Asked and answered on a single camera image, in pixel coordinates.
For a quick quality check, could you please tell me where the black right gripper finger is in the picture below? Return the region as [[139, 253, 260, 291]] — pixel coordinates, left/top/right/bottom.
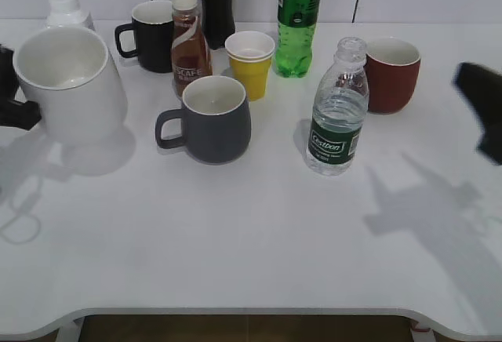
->
[[454, 62, 501, 166]]

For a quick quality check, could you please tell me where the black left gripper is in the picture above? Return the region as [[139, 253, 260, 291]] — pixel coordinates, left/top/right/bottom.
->
[[1, 45, 42, 130]]

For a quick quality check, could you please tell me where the large white ceramic mug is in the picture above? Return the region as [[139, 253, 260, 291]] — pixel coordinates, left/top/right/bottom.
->
[[13, 27, 128, 146]]

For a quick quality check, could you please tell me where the clear water bottle green label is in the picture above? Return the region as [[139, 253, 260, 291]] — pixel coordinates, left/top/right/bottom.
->
[[306, 37, 369, 176]]

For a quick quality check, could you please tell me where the red-brown ceramic mug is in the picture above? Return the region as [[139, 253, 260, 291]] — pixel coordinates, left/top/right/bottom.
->
[[365, 37, 421, 115]]

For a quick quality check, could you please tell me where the black ceramic mug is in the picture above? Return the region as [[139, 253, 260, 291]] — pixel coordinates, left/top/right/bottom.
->
[[115, 0, 174, 73]]

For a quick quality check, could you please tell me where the dark grey ceramic mug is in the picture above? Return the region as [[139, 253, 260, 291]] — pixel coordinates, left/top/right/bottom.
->
[[155, 75, 252, 164]]

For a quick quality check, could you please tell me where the white yogurt drink bottle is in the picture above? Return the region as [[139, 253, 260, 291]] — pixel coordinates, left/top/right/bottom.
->
[[45, 0, 95, 30]]

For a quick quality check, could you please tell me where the brown coffee drink bottle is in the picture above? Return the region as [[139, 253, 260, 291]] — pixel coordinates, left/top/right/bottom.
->
[[171, 0, 213, 97]]

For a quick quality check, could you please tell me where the green soda bottle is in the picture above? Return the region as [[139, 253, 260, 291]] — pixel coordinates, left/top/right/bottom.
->
[[275, 0, 321, 78]]

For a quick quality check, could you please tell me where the yellow paper cup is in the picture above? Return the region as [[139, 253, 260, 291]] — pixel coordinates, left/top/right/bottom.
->
[[229, 56, 271, 101]]

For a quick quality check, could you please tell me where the white paper cup stacked inside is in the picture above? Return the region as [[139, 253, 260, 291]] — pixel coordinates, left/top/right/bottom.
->
[[224, 31, 275, 63]]

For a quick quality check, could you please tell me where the dark cola bottle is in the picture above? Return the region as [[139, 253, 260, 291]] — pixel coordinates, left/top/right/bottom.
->
[[201, 0, 235, 50]]

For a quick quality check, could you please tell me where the white table leg frame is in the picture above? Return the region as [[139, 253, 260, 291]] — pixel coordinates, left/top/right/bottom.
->
[[55, 317, 85, 342]]

